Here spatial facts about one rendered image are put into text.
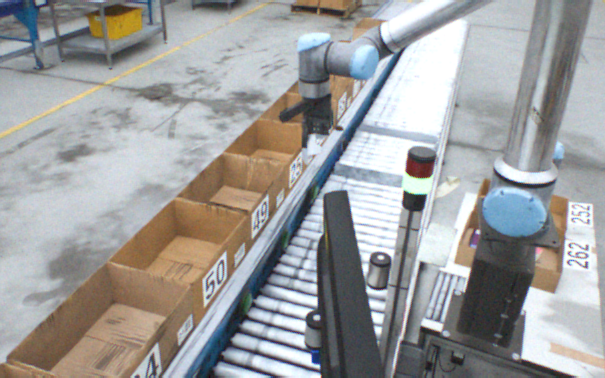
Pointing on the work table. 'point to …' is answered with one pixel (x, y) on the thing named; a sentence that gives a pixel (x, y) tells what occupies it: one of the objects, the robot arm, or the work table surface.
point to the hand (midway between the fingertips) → (308, 153)
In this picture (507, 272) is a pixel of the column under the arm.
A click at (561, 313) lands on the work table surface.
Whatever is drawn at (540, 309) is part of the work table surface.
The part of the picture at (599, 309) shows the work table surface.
